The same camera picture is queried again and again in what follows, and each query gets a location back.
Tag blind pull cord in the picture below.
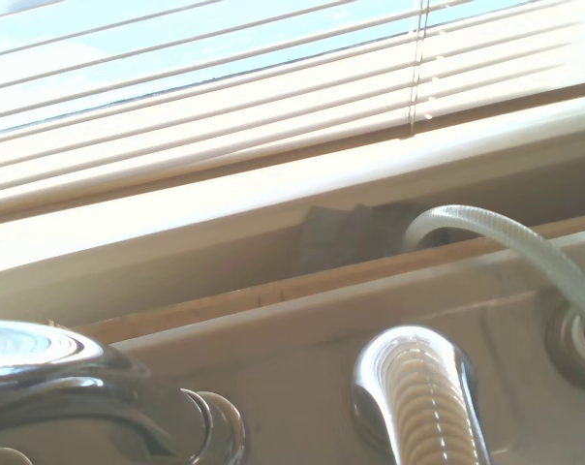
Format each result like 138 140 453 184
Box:
399 0 432 140

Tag clear braided hose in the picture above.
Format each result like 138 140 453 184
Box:
402 204 585 348

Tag chrome faucet spout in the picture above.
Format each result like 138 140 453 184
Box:
353 325 493 465

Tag white horizontal window blinds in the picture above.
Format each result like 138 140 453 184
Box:
0 0 585 220

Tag white hose grommet ring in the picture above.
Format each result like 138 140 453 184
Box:
545 300 585 384

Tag chrome faucet handle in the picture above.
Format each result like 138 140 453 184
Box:
0 319 248 465

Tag white window sill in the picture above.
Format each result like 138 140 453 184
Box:
0 94 585 335

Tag wooden backsplash trim strip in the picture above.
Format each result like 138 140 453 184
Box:
45 211 585 346

